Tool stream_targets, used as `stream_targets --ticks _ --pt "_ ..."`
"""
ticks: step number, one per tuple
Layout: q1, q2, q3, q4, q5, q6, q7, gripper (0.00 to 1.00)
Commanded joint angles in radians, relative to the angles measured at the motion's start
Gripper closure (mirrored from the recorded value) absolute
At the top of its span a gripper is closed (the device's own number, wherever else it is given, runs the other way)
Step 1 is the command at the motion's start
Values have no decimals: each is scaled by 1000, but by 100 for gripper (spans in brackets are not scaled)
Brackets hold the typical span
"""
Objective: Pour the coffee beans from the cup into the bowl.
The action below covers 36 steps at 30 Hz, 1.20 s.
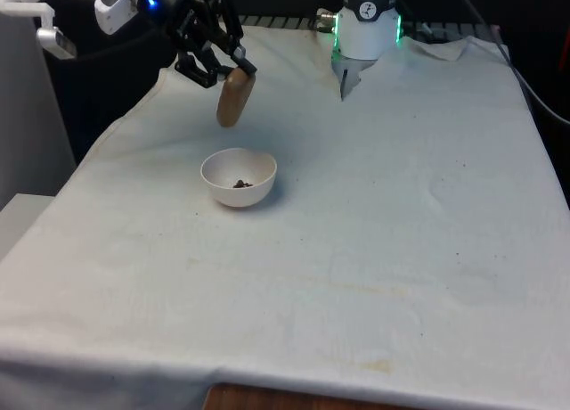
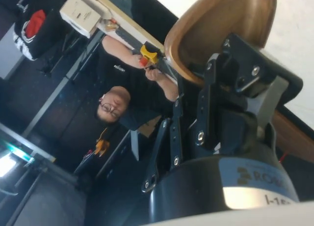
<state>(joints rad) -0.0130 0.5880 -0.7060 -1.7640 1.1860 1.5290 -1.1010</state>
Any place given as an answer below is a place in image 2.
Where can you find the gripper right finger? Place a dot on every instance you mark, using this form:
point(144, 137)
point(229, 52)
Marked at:
point(245, 68)

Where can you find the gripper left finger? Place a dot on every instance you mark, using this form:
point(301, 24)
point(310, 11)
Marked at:
point(176, 137)

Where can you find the brown cup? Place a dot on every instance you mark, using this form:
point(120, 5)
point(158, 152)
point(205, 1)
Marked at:
point(216, 19)

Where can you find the orange tool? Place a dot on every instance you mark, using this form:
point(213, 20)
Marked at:
point(102, 142)

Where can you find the person in black shirt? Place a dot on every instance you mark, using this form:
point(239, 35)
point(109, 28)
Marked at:
point(122, 73)

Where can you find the yellow clamp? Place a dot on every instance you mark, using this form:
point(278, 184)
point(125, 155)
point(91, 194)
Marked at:
point(148, 53)

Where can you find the white cardboard box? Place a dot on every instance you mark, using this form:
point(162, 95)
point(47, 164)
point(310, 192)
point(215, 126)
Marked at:
point(78, 13)

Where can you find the black and red bag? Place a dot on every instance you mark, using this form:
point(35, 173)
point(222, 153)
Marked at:
point(36, 32)

